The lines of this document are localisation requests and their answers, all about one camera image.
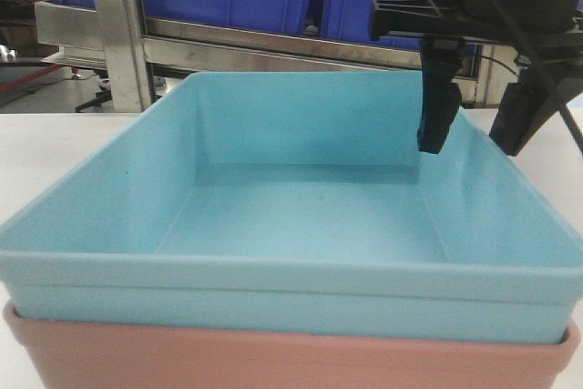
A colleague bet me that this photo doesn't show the stainless steel shelf rack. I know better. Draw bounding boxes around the stainless steel shelf rack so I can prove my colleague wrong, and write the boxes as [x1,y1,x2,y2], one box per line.
[34,0,502,113]

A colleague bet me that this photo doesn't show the light blue plastic box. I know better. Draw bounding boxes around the light blue plastic box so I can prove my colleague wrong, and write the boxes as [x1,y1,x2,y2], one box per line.
[1,71,582,343]

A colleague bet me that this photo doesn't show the pink plastic box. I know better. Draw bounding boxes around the pink plastic box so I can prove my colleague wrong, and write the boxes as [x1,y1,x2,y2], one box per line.
[4,304,580,388]

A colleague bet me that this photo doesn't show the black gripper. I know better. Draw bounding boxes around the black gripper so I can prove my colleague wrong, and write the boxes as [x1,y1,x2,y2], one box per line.
[369,0,582,156]

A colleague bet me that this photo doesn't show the black cable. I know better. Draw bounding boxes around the black cable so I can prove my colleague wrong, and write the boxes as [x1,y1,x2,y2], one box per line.
[455,0,583,153]

